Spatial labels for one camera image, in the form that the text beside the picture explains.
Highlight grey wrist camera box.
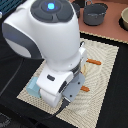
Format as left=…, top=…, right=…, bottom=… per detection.
left=62, top=73, right=85, bottom=102

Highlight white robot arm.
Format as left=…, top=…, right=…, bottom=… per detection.
left=2, top=0, right=87, bottom=107

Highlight beige bowl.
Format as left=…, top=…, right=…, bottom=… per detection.
left=121, top=7, right=128, bottom=30

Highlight small grey pot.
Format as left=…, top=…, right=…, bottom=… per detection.
left=71, top=3, right=80, bottom=18

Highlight beige woven placemat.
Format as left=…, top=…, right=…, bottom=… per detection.
left=16, top=37, right=120, bottom=128

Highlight round wooden plate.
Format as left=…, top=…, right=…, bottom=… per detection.
left=81, top=64, right=87, bottom=76

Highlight wooden handled knife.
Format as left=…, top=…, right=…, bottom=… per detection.
left=86, top=59, right=101, bottom=65

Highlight small toy milk carton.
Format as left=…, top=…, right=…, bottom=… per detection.
left=26, top=77, right=40, bottom=98

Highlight large grey pot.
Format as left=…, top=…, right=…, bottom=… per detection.
left=83, top=0, right=108, bottom=26

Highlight wooden handled fork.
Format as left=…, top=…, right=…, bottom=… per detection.
left=81, top=86, right=90, bottom=92

